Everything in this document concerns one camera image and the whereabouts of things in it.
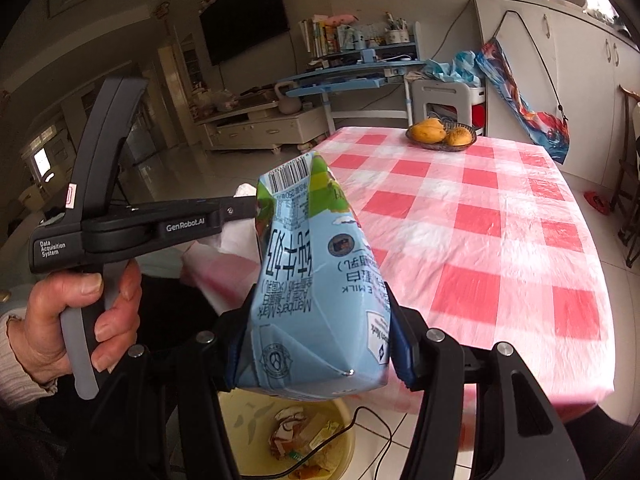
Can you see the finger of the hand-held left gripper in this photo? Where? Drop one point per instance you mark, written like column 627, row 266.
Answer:
column 235, row 208

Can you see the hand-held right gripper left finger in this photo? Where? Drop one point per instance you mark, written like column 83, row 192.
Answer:
column 231, row 367

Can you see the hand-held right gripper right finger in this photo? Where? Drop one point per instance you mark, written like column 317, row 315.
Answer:
column 402, row 355

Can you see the yellow plastic bucket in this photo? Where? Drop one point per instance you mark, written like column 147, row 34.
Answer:
column 237, row 405

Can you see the red white wrapper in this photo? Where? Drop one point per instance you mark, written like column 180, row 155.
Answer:
column 285, row 435

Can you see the blue milk carton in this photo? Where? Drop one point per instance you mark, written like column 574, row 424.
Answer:
column 310, row 285

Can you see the person's left forearm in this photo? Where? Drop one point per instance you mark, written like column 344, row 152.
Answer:
column 20, row 365

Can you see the person's left hand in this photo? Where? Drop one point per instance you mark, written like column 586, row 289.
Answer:
column 45, row 320

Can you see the white television cabinet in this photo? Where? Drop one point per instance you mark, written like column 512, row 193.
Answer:
column 260, row 132

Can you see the person's black trousers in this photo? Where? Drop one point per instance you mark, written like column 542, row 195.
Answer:
column 165, row 310

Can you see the white plush toy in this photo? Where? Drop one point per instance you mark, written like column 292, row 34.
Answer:
column 226, row 101

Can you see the white kettlebell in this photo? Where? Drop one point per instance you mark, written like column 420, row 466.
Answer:
column 289, row 105

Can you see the pink checked tablecloth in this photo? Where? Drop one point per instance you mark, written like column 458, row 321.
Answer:
column 450, row 220

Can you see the blue study desk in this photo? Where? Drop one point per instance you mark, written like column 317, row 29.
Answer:
column 340, row 77

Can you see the row of books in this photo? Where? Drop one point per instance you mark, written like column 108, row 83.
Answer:
column 317, row 37

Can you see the black television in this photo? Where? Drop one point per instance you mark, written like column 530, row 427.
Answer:
column 245, row 15

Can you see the woven fruit basket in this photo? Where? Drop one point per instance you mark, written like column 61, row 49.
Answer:
column 440, row 146

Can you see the pink plush toy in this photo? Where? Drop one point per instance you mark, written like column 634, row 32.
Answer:
column 340, row 19

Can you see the white pen holder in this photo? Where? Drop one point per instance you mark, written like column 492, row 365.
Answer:
column 397, row 36

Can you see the white plastic stool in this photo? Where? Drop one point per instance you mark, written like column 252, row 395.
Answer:
column 445, row 92

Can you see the small red object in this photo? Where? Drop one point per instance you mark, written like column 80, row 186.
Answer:
column 596, row 201

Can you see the light blue cloth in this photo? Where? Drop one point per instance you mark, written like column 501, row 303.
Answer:
column 455, row 70

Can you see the colourful printed bag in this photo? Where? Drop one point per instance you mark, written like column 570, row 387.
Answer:
column 545, row 135

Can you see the black folding chair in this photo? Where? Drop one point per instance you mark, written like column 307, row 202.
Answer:
column 631, row 220

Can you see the white storage cabinet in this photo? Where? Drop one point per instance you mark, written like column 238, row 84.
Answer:
column 575, row 85

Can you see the wooden chair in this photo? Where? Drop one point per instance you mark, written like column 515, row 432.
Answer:
column 631, row 96

